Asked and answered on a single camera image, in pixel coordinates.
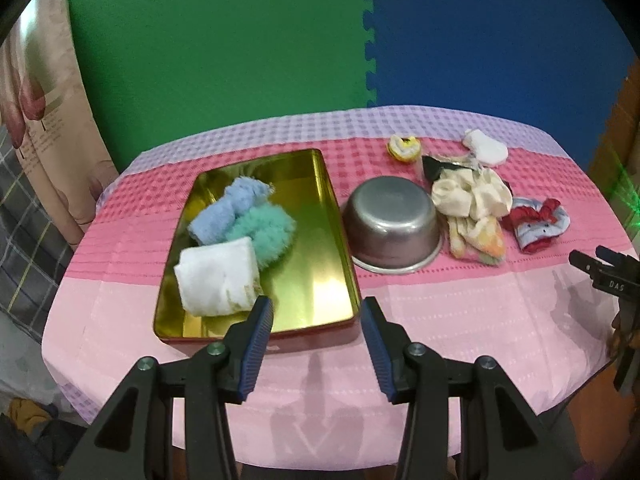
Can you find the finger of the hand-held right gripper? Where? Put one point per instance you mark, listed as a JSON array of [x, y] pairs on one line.
[[586, 264], [617, 259]]

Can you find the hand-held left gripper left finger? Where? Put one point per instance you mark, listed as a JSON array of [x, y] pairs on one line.
[[255, 345]]

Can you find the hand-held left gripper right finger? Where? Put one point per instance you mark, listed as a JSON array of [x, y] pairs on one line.
[[377, 350]]

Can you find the red and blue striped sock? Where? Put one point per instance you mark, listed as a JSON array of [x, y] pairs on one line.
[[537, 225]]

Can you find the gold rectangular tin box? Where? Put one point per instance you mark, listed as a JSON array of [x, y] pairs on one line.
[[310, 265]]

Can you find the pastel patterned baby sock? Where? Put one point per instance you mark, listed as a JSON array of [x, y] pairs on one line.
[[475, 240]]

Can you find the cream baby sock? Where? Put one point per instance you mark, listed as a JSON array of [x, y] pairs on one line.
[[450, 194], [492, 195]]

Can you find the yellow and white baby sock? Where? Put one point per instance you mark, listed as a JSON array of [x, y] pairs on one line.
[[404, 148]]

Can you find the pink checked tablecloth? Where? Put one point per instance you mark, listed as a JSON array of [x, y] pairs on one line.
[[450, 360]]

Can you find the white folded towel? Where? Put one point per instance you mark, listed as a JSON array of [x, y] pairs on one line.
[[215, 275]]

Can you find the orange foam mat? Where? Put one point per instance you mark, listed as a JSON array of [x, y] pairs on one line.
[[612, 150]]

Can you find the teal fluffy cloth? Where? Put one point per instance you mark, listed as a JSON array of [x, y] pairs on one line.
[[270, 230]]

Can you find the metal bowl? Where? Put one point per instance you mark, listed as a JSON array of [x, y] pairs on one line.
[[390, 225]]

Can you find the light blue fluffy towel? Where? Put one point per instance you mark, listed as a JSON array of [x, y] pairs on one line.
[[220, 210]]

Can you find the yellow cloth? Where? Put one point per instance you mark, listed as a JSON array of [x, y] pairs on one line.
[[27, 410]]

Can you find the blue foam mat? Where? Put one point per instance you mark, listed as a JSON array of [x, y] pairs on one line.
[[500, 35]]

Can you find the grey plaid cloth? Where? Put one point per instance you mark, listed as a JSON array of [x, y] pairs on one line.
[[25, 240]]

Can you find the green foam mat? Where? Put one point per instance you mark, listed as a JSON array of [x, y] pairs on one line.
[[225, 50]]

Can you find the pink floral curtain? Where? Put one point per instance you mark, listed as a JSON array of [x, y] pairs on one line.
[[45, 110]]

